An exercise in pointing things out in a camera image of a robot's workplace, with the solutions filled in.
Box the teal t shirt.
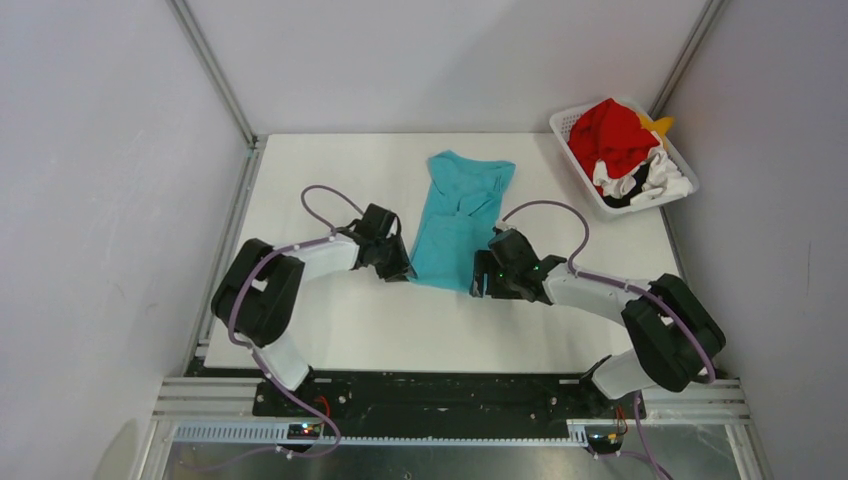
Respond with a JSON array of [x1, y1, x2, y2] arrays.
[[410, 150, 516, 293]]

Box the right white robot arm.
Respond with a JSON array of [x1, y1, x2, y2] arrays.
[[470, 228, 727, 418]]

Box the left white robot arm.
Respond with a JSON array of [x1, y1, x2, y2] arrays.
[[210, 204, 416, 416]]

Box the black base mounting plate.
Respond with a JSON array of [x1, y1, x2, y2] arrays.
[[251, 370, 647, 440]]

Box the white plastic laundry basket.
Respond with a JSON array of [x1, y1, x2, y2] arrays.
[[549, 98, 699, 219]]

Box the red t shirt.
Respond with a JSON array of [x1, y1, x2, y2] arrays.
[[567, 99, 661, 180]]

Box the white and black t shirt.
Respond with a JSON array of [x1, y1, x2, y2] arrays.
[[591, 147, 695, 208]]

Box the right controller board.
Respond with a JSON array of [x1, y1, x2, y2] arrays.
[[586, 432, 626, 458]]

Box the controller board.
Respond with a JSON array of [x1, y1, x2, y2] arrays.
[[586, 432, 626, 458], [286, 422, 323, 441]]

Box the left controller board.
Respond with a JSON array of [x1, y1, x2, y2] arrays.
[[286, 422, 323, 441]]

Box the yellow t shirt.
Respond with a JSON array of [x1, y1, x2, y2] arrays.
[[638, 114, 675, 142]]

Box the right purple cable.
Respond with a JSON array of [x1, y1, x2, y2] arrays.
[[498, 199, 718, 480]]

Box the white slotted cable duct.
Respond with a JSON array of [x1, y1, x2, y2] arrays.
[[172, 423, 591, 448]]

